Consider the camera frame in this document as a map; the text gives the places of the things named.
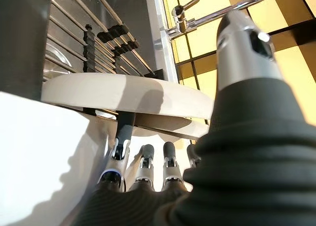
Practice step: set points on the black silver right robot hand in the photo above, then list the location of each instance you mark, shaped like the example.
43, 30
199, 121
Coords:
247, 149

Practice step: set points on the large beige ceramic plate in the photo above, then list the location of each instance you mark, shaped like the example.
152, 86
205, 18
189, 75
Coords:
98, 92

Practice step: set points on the chrome gooseneck kitchen faucet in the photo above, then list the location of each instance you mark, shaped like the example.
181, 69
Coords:
209, 15

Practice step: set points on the stainless steel sink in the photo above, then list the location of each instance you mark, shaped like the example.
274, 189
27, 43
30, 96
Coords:
138, 18

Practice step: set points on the black dish drying rack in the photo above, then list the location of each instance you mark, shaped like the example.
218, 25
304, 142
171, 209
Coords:
89, 50

